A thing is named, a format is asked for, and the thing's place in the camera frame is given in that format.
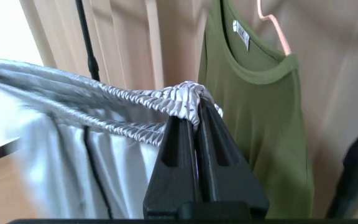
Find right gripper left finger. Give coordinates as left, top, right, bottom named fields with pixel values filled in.
left=142, top=114, right=201, bottom=220

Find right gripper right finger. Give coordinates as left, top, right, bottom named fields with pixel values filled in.
left=195, top=96, right=271, bottom=220

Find green printed t-shirt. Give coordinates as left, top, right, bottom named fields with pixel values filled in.
left=197, top=0, right=316, bottom=220

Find pale grey shorts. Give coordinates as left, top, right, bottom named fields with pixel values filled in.
left=0, top=56, right=224, bottom=220

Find beige curtain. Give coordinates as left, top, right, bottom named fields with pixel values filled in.
left=18, top=0, right=358, bottom=219

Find pink clothes hanger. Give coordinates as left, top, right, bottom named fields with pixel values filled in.
left=256, top=0, right=293, bottom=57

